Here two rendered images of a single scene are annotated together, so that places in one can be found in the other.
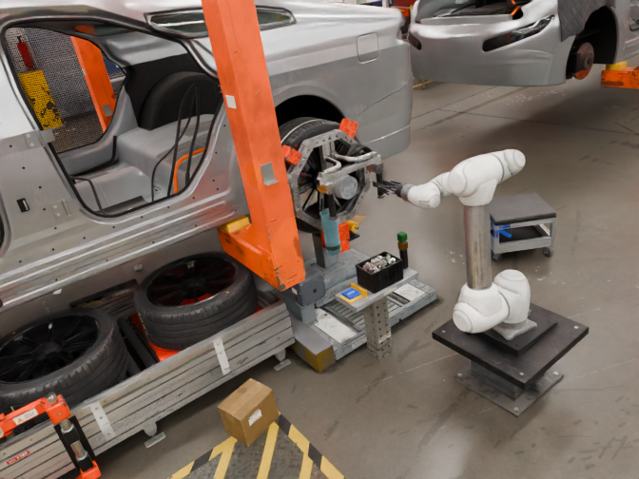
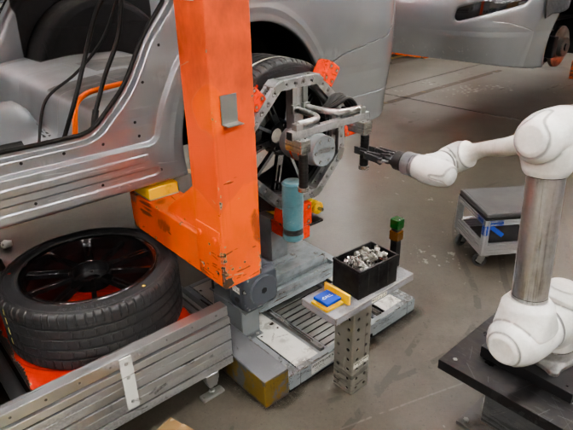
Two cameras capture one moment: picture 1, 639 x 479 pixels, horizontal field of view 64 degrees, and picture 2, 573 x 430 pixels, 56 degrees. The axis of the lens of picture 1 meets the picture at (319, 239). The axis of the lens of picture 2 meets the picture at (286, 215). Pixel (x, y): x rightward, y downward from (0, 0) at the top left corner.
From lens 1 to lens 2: 0.75 m
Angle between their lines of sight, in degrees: 8
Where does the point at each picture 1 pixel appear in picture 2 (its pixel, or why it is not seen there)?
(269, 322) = (202, 333)
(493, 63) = (465, 34)
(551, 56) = (532, 33)
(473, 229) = (540, 214)
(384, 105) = (361, 55)
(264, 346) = (192, 368)
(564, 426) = not seen: outside the picture
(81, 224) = not seen: outside the picture
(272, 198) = (230, 148)
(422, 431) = not seen: outside the picture
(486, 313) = (541, 339)
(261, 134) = (228, 48)
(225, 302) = (141, 301)
